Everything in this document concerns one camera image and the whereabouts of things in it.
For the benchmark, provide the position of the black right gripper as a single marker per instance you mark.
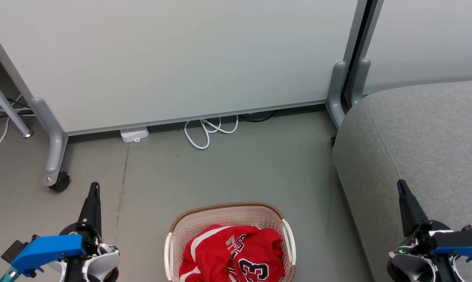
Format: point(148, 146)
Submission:
point(435, 228)

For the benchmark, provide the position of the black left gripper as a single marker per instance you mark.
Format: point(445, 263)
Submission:
point(88, 232)

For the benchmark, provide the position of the red number 23 jersey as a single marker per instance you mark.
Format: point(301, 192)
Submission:
point(220, 254)

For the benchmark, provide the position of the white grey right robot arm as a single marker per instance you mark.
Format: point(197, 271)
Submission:
point(406, 270)

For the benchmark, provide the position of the grey fabric sofa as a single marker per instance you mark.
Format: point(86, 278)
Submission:
point(424, 156)

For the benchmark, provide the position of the black caster wheel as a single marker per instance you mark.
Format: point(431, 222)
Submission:
point(60, 182)

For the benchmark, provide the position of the grey partition foot with caster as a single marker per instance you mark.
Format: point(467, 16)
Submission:
point(53, 133)

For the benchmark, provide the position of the white power adapter box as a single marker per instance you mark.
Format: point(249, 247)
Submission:
point(134, 134)

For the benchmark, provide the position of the grey metal table leg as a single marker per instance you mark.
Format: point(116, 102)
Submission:
point(7, 105)

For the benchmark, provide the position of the cream perforated laundry basket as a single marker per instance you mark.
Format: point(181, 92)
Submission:
point(228, 215)

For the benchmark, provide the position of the wide white partition panel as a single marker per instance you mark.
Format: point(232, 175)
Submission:
point(173, 58)

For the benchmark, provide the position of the narrow white partition panel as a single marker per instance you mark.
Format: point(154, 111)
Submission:
point(427, 39)

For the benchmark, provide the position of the blue right camera mount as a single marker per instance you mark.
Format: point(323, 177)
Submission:
point(459, 244)

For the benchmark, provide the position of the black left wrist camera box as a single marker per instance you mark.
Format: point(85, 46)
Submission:
point(13, 250)

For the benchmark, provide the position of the teal left camera connector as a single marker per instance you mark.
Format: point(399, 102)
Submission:
point(7, 276)

